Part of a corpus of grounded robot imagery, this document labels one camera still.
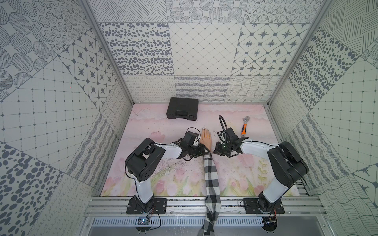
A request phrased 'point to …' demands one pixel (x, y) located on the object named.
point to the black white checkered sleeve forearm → (213, 200)
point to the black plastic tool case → (183, 107)
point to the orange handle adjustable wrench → (245, 120)
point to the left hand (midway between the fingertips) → (211, 156)
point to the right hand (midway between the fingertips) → (215, 153)
